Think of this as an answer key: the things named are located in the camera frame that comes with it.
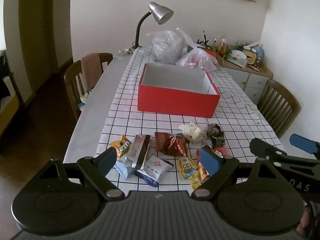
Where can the red snack packet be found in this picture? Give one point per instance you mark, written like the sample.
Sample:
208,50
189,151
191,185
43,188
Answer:
221,153

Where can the light blue snack packet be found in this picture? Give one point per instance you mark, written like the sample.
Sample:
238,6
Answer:
123,167

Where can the pink towel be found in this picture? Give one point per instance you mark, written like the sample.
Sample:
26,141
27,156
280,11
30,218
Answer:
91,70

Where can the pink plastic bag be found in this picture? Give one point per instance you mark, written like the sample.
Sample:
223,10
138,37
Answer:
197,58

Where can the small table clutter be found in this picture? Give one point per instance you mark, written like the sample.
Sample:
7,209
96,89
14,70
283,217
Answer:
124,53

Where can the patterned seat cloth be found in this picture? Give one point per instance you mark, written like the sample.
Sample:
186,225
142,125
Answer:
84,98

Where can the tissue box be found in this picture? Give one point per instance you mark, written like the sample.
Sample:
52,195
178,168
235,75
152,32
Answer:
236,58

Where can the low wooden cabinet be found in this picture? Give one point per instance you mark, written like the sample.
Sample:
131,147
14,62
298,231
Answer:
252,80

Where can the yellow liquid bottle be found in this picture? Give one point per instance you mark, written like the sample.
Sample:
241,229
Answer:
221,48

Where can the white crumpled snack packet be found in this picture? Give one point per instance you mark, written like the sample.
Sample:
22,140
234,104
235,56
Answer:
193,131

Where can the red cardboard box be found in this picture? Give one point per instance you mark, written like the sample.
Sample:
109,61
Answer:
175,100

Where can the clear plastic bag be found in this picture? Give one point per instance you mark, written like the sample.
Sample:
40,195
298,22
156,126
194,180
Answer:
165,46

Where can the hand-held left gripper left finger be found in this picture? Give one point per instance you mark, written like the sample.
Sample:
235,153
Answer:
108,160

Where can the silver black-edged snack packet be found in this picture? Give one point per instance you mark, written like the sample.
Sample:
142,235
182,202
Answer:
138,150

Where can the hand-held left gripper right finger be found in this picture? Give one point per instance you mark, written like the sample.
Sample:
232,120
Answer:
209,162

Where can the orange box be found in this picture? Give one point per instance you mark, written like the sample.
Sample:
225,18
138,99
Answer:
210,52

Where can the yellow cartoon snack packet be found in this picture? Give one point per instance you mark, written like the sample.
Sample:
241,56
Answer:
188,171

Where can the dark crinkled snack packet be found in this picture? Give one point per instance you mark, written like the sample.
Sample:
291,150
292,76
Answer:
216,135

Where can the silver desk lamp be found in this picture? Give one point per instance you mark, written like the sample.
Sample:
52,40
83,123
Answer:
160,12

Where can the wooden chair with towel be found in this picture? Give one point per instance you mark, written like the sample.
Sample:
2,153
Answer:
73,80

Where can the white blue biscuit packet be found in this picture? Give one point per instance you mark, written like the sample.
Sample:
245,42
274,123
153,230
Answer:
153,168

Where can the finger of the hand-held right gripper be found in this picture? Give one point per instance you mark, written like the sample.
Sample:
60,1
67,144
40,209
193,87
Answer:
267,149
303,143

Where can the brown snack packet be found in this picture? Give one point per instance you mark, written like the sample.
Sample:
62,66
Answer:
171,143

